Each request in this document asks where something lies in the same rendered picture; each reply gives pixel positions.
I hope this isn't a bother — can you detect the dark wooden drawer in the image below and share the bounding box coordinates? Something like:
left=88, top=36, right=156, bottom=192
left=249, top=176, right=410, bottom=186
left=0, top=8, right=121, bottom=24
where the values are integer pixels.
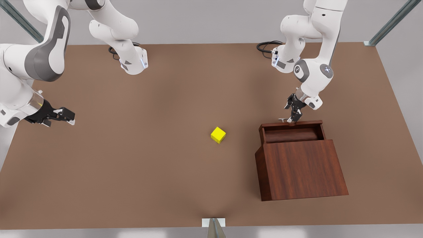
left=259, top=117, right=326, bottom=144

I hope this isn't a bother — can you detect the yellow cube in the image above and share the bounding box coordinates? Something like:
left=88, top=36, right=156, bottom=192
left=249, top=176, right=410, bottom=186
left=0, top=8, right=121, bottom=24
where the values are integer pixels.
left=211, top=127, right=227, bottom=144

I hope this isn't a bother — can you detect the dark wooden cabinet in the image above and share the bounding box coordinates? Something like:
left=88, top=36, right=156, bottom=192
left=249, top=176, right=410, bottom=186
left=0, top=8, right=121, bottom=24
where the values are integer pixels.
left=255, top=139, right=349, bottom=202

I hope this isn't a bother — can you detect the black cable loop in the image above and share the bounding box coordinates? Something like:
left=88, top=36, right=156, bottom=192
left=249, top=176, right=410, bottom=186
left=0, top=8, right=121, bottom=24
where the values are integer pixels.
left=256, top=40, right=285, bottom=60
left=108, top=42, right=141, bottom=60

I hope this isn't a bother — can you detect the silver frame post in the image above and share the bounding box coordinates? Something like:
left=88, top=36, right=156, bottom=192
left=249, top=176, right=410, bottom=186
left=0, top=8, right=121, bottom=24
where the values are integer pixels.
left=0, top=0, right=44, bottom=43
left=202, top=218, right=226, bottom=238
left=363, top=0, right=423, bottom=47

